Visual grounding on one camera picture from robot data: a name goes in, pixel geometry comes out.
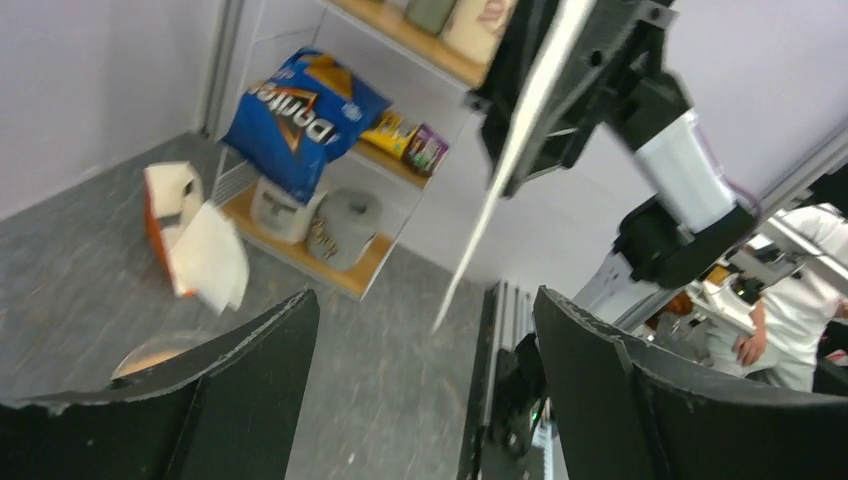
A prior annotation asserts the yellow M&M's candy bag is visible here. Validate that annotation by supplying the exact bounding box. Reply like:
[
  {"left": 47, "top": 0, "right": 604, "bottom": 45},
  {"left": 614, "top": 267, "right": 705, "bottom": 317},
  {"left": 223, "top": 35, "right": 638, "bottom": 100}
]
[{"left": 359, "top": 109, "right": 450, "bottom": 178}]

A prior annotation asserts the grey printed pouch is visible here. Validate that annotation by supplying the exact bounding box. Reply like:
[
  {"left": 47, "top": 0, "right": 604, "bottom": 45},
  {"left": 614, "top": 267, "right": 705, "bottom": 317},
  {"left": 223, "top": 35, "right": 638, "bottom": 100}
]
[{"left": 306, "top": 187, "right": 383, "bottom": 272}]

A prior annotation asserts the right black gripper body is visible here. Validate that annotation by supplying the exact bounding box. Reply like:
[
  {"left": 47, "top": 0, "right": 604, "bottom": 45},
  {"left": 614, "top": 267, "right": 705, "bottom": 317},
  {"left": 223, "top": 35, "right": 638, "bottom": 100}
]
[{"left": 606, "top": 71, "right": 693, "bottom": 153}]

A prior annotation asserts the cream pump lotion bottle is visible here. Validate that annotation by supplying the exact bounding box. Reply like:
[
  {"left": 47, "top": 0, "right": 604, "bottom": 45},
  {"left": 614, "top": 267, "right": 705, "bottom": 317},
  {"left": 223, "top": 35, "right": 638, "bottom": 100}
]
[{"left": 440, "top": 0, "right": 517, "bottom": 65}]

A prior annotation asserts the white wire shelf rack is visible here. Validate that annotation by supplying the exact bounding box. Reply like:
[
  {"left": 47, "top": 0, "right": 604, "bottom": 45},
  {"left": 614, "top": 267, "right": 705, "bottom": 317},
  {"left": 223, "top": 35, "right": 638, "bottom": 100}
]
[{"left": 211, "top": 1, "right": 484, "bottom": 299}]

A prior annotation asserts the blue Doritos chip bag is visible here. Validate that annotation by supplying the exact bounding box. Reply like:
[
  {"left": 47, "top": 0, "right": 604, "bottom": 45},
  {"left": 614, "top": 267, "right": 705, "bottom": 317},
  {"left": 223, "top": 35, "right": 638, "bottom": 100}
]
[{"left": 223, "top": 47, "right": 392, "bottom": 204}]

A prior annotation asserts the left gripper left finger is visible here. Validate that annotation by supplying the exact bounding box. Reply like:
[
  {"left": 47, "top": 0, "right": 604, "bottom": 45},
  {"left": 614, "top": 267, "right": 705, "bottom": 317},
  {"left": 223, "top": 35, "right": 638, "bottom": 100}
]
[{"left": 1, "top": 289, "right": 320, "bottom": 479}]

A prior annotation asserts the single white coffee filter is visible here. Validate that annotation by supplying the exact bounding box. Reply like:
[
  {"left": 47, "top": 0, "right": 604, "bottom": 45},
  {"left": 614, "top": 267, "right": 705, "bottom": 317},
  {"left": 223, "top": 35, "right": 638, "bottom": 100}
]
[{"left": 431, "top": 0, "right": 595, "bottom": 333}]

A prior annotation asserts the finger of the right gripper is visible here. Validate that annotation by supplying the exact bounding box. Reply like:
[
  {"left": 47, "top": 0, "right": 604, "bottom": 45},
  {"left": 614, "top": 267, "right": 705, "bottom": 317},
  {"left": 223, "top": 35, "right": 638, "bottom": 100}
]
[
  {"left": 474, "top": 0, "right": 559, "bottom": 168},
  {"left": 516, "top": 1, "right": 675, "bottom": 184}
]

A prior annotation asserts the person in white clothes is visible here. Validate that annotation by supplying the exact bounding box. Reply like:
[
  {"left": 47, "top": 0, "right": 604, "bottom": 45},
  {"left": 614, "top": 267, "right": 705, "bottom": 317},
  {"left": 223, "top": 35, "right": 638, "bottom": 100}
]
[{"left": 702, "top": 203, "right": 848, "bottom": 393}]

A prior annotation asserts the clear glass dripper cone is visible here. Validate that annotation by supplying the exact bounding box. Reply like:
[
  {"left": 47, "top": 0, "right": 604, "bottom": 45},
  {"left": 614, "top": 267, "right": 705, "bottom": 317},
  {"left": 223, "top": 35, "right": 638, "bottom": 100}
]
[{"left": 110, "top": 331, "right": 215, "bottom": 380}]

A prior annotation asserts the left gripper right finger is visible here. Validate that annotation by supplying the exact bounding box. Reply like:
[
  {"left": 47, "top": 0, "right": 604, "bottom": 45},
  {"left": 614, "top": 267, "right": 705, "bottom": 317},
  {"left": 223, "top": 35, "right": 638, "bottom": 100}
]
[{"left": 533, "top": 287, "right": 847, "bottom": 479}]

